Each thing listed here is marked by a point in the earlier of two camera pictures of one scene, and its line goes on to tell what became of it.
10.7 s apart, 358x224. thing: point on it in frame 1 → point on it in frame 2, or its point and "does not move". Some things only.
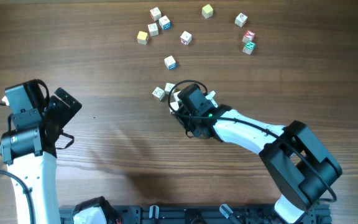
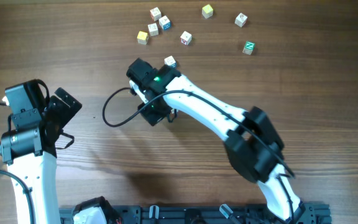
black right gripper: [195, 130] → [153, 119]
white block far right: [240, 20] does not move
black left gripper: [66, 112] does not move
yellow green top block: [207, 11] does not move
